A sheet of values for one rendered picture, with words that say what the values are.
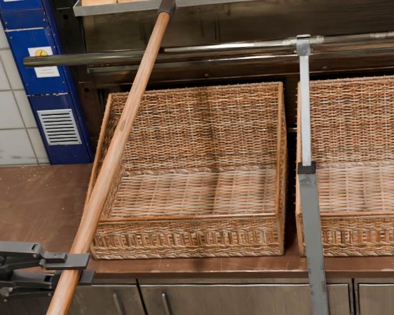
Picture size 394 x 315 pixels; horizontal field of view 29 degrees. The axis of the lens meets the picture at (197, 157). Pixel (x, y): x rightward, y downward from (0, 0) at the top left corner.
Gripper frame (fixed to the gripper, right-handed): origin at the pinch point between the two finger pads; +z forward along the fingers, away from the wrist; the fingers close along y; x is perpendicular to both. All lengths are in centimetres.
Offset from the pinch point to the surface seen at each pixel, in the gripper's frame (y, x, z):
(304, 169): 24, -55, 36
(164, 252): 61, -67, -6
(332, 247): 58, -64, 41
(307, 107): 14, -67, 37
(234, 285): 68, -60, 14
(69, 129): 48, -112, -44
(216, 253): 60, -65, 9
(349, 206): 60, -84, 46
